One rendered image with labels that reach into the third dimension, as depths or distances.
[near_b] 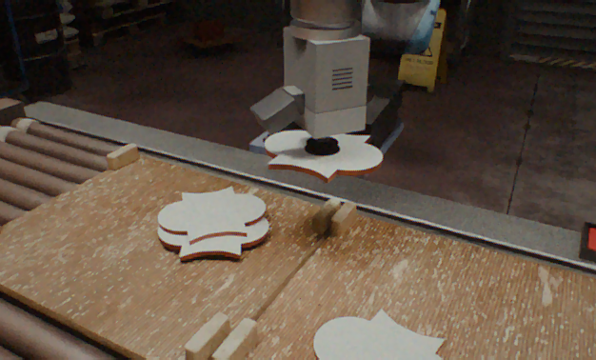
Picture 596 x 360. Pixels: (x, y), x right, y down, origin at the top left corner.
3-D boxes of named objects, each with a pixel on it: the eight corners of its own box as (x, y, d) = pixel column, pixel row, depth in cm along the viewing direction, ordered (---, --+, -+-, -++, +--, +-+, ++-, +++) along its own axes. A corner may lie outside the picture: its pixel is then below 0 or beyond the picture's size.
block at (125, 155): (132, 156, 94) (130, 142, 93) (140, 158, 93) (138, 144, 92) (107, 170, 89) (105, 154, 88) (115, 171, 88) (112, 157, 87)
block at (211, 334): (219, 328, 56) (217, 309, 55) (233, 334, 56) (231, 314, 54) (183, 366, 52) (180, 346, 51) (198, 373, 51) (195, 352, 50)
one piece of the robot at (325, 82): (236, -4, 56) (243, 136, 64) (268, 10, 49) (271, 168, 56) (336, -11, 60) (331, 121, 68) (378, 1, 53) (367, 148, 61)
